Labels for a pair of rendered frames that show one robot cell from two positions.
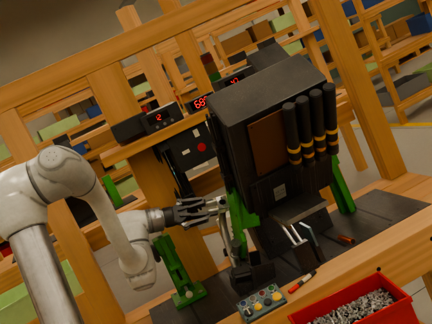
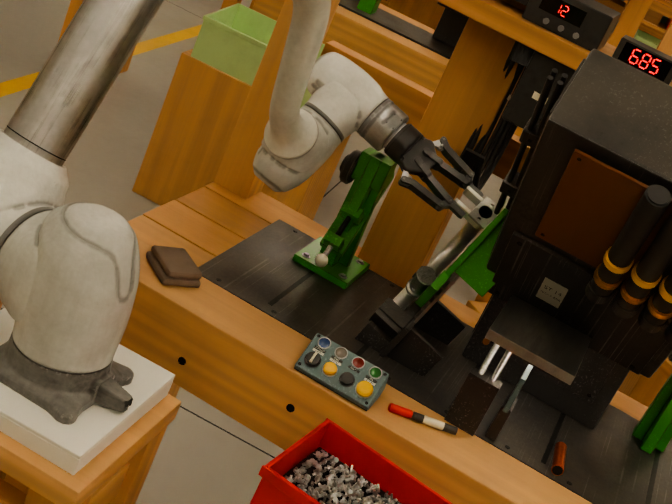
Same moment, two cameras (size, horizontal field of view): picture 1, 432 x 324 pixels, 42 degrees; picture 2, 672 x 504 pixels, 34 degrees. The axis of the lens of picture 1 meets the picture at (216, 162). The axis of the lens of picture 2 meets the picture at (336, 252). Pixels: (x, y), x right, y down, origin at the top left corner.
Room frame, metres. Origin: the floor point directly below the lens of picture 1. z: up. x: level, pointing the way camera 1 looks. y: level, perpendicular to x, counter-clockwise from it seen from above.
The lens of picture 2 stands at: (0.11, -0.49, 1.86)
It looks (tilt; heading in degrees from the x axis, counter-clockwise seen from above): 23 degrees down; 22
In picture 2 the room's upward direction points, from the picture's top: 25 degrees clockwise
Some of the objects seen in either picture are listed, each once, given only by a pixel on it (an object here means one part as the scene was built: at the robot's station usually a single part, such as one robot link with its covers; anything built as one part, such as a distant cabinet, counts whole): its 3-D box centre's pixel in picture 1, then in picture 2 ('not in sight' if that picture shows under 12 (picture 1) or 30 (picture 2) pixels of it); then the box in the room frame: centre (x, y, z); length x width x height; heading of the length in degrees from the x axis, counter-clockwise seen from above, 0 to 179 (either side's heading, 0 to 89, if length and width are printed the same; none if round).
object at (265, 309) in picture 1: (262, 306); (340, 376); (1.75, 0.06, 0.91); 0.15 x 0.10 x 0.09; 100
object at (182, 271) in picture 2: not in sight; (174, 266); (1.73, 0.44, 0.91); 0.10 x 0.08 x 0.03; 60
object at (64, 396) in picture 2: not in sight; (69, 364); (1.31, 0.31, 0.91); 0.22 x 0.18 x 0.06; 98
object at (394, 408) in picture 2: (302, 281); (422, 419); (1.80, -0.10, 0.91); 0.13 x 0.02 x 0.02; 121
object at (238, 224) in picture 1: (242, 209); (491, 250); (2.01, -0.01, 1.17); 0.13 x 0.12 x 0.20; 100
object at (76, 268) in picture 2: not in sight; (77, 278); (1.30, 0.34, 1.05); 0.18 x 0.16 x 0.22; 91
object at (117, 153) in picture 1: (202, 112); (637, 78); (2.34, -0.03, 1.52); 0.90 x 0.25 x 0.04; 100
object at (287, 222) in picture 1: (287, 205); (548, 322); (2.00, -0.17, 1.11); 0.39 x 0.16 x 0.03; 10
